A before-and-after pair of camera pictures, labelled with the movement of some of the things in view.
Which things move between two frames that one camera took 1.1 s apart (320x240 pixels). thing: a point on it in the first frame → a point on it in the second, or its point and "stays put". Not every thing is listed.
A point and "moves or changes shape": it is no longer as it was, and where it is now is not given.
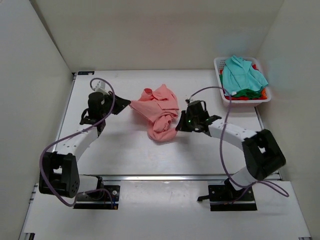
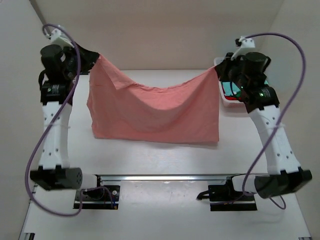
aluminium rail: (128, 177) stays put
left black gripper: (121, 103) → (91, 56)
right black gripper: (181, 126) → (222, 69)
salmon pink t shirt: (161, 109) moves or changes shape
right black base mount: (224, 197) stays put
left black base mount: (99, 199) stays put
